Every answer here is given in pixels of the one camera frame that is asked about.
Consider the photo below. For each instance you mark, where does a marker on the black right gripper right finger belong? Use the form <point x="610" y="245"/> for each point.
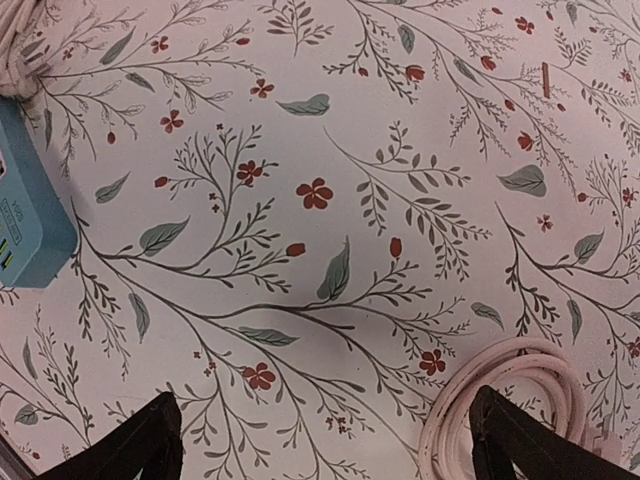
<point x="506" y="439"/>

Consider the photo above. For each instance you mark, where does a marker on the floral patterned table mat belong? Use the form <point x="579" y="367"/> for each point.
<point x="310" y="221"/>

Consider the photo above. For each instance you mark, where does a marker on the teal power strip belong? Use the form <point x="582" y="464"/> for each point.
<point x="37" y="235"/>

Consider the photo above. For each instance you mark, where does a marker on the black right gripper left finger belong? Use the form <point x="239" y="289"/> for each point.
<point x="146" y="446"/>

